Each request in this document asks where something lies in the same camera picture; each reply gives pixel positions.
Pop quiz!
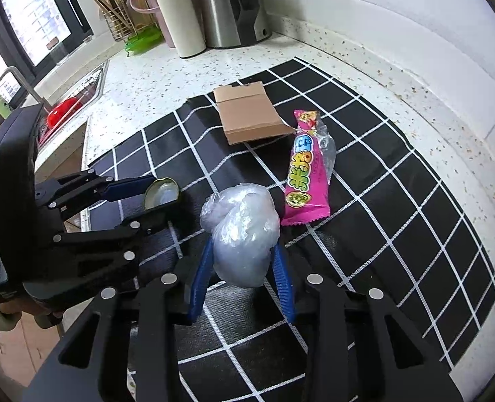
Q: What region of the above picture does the chrome faucet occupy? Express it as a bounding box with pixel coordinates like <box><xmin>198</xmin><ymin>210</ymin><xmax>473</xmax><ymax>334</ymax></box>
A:
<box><xmin>0</xmin><ymin>66</ymin><xmax>52</xmax><ymax>112</ymax></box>

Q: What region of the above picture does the green drip tray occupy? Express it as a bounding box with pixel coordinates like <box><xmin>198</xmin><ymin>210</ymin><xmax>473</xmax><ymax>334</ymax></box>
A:
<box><xmin>124</xmin><ymin>24</ymin><xmax>163</xmax><ymax>56</ymax></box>

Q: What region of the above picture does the brown cardboard piece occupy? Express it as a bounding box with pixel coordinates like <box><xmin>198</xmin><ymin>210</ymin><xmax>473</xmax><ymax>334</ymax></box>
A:
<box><xmin>213</xmin><ymin>82</ymin><xmax>294</xmax><ymax>145</ymax></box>

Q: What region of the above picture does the black white checkered mat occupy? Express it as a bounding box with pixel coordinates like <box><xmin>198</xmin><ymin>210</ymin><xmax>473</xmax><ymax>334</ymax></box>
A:
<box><xmin>93</xmin><ymin>58</ymin><xmax>495</xmax><ymax>401</ymax></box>

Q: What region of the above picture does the person's left hand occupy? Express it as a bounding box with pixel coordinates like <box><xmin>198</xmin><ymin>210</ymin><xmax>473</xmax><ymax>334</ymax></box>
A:
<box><xmin>0</xmin><ymin>297</ymin><xmax>64</xmax><ymax>329</ymax></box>

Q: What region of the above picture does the red bowl in sink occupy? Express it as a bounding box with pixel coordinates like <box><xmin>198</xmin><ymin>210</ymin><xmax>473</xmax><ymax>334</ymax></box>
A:
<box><xmin>47</xmin><ymin>96</ymin><xmax>79</xmax><ymax>129</ymax></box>

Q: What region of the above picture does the white tumbler bottle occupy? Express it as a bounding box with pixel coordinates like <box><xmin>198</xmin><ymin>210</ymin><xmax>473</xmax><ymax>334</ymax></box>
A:
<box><xmin>157</xmin><ymin>0</ymin><xmax>207</xmax><ymax>59</ymax></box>

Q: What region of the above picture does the metal jar lid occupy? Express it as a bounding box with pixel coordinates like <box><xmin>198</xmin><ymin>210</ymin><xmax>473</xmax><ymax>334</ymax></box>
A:
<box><xmin>144</xmin><ymin>177</ymin><xmax>180</xmax><ymax>210</ymax></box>

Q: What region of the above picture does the stainless steel sink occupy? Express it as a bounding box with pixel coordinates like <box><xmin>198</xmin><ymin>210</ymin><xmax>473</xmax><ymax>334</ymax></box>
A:
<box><xmin>38</xmin><ymin>61</ymin><xmax>109</xmax><ymax>149</ymax></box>

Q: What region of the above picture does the clear plastic bag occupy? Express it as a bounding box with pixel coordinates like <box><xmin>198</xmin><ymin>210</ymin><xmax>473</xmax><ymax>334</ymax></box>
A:
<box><xmin>199</xmin><ymin>183</ymin><xmax>280</xmax><ymax>288</ymax></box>

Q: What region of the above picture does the black framed window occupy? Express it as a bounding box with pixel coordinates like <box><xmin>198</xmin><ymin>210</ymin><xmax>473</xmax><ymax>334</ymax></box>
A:
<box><xmin>0</xmin><ymin>0</ymin><xmax>93</xmax><ymax>86</ymax></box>

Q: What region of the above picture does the stainless steel electric kettle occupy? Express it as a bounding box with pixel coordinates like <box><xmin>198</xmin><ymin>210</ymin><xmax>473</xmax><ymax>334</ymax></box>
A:
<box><xmin>199</xmin><ymin>0</ymin><xmax>272</xmax><ymax>49</ymax></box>

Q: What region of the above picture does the pink thermos jug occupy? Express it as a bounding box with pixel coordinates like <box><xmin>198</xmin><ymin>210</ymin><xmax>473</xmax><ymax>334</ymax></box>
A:
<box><xmin>128</xmin><ymin>0</ymin><xmax>178</xmax><ymax>49</ymax></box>

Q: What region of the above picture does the pink snack wrapper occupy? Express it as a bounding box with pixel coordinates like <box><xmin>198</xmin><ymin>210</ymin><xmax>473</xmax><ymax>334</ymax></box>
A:
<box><xmin>281</xmin><ymin>110</ymin><xmax>337</xmax><ymax>226</ymax></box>

